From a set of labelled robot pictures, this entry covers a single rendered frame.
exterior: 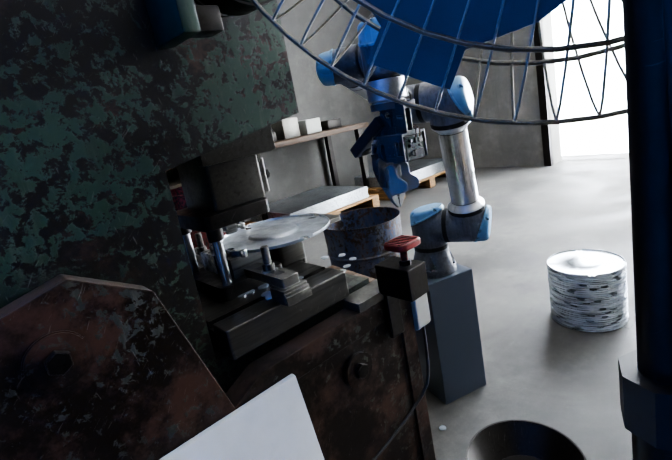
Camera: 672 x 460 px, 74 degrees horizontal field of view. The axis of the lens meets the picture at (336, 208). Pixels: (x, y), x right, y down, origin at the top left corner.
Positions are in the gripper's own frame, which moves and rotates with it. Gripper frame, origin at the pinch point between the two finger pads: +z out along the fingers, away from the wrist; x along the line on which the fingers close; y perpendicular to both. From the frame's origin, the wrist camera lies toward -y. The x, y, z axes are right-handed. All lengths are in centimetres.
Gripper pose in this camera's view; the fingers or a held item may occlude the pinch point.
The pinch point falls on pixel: (395, 200)
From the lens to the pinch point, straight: 93.0
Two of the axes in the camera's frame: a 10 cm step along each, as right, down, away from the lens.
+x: 7.3, -2.7, 6.3
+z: 1.8, 9.6, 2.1
